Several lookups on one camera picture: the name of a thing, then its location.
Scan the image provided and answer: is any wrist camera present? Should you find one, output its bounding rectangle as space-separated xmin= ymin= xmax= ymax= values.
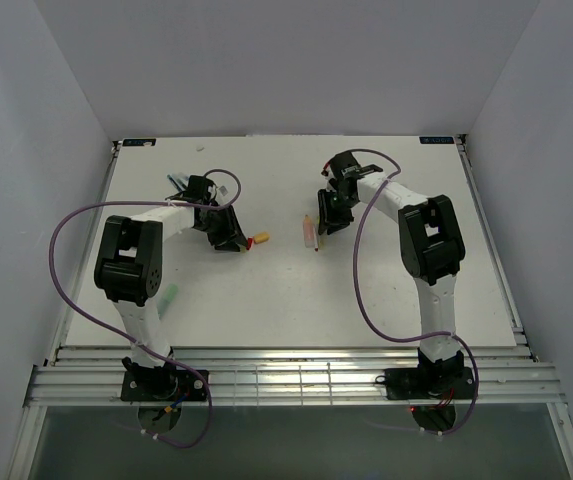
xmin=183 ymin=175 xmax=216 ymax=204
xmin=326 ymin=151 xmax=361 ymax=178

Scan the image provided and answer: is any green highlighter pen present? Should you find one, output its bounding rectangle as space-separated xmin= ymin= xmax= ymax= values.
xmin=157 ymin=283 xmax=178 ymax=318

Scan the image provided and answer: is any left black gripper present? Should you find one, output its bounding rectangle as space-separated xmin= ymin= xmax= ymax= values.
xmin=196 ymin=205 xmax=249 ymax=253

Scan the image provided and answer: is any right blue corner label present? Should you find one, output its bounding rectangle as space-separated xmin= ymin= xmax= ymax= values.
xmin=419 ymin=136 xmax=455 ymax=145

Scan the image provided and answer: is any blue corner label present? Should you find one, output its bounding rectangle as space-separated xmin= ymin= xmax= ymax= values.
xmin=419 ymin=136 xmax=455 ymax=145
xmin=121 ymin=138 xmax=157 ymax=147

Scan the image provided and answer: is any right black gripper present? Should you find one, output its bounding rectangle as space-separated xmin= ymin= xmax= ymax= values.
xmin=318 ymin=188 xmax=358 ymax=235

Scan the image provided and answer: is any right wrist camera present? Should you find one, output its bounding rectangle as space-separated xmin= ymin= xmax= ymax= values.
xmin=326 ymin=151 xmax=361 ymax=178

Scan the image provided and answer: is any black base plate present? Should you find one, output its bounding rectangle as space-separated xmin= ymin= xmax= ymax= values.
xmin=374 ymin=367 xmax=476 ymax=400
xmin=119 ymin=369 xmax=209 ymax=403

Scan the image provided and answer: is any yellow-orange pen cap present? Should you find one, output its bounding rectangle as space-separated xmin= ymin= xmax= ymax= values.
xmin=253 ymin=232 xmax=270 ymax=244

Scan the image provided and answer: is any pink pencil-shaped pen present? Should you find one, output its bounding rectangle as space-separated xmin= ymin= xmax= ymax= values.
xmin=302 ymin=215 xmax=316 ymax=249

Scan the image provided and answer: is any blue pens cluster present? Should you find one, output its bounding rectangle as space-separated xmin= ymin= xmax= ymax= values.
xmin=167 ymin=173 xmax=189 ymax=192

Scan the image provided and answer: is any left blue corner label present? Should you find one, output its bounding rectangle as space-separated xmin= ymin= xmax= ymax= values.
xmin=121 ymin=138 xmax=157 ymax=147

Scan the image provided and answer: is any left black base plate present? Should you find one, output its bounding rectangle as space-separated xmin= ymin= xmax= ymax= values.
xmin=119 ymin=369 xmax=209 ymax=403

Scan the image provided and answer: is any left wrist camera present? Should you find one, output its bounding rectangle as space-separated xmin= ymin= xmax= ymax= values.
xmin=183 ymin=175 xmax=216 ymax=204

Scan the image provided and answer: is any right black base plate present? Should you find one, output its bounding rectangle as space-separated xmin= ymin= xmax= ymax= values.
xmin=374 ymin=367 xmax=476 ymax=400

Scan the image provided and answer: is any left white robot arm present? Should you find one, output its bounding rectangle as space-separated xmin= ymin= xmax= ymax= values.
xmin=94 ymin=201 xmax=249 ymax=400

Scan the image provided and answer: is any aluminium rail frame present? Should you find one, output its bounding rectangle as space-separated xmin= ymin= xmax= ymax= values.
xmin=9 ymin=136 xmax=573 ymax=479

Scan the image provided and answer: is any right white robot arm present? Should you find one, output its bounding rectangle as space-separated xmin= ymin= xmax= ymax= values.
xmin=318 ymin=164 xmax=465 ymax=397

